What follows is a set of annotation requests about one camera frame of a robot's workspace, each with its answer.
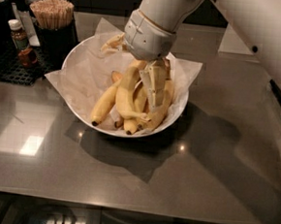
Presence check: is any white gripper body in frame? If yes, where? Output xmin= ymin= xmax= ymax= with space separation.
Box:
xmin=124 ymin=10 xmax=176 ymax=61

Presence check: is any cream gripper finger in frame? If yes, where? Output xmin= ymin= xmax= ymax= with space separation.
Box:
xmin=100 ymin=33 xmax=127 ymax=53
xmin=139 ymin=60 xmax=167 ymax=112

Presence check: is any large yellow banana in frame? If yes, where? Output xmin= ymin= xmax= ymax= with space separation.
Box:
xmin=115 ymin=60 xmax=149 ymax=121

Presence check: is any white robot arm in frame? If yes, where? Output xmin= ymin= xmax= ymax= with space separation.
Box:
xmin=101 ymin=0 xmax=281 ymax=106

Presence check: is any middle yellow banana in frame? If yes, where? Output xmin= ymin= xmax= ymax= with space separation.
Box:
xmin=124 ymin=83 xmax=147 ymax=136

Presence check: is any right yellow banana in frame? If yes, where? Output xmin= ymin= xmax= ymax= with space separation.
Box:
xmin=138 ymin=80 xmax=174 ymax=131

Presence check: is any left yellow banana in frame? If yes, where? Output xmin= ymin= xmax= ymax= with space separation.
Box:
xmin=90 ymin=80 xmax=120 ymax=126

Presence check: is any white bowl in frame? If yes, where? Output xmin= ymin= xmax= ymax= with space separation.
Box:
xmin=61 ymin=36 xmax=202 ymax=138

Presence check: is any white paper liner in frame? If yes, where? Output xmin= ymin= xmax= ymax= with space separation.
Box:
xmin=47 ymin=18 xmax=203 ymax=138

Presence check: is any black cup of wooden sticks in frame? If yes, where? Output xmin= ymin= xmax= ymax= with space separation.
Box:
xmin=30 ymin=0 xmax=78 ymax=69

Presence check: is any small red-brown bottle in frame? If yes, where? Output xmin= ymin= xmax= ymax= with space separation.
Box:
xmin=17 ymin=48 xmax=38 ymax=68

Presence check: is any white packet strip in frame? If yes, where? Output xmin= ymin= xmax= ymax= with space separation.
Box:
xmin=12 ymin=3 xmax=40 ymax=48

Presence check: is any small sauce bottle white cap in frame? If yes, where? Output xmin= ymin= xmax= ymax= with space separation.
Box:
xmin=8 ymin=19 xmax=29 ymax=50

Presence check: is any black grid mat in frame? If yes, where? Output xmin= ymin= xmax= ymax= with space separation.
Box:
xmin=0 ymin=40 xmax=54 ymax=85

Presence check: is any black container far left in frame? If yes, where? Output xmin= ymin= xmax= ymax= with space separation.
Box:
xmin=0 ymin=0 xmax=17 ymax=56

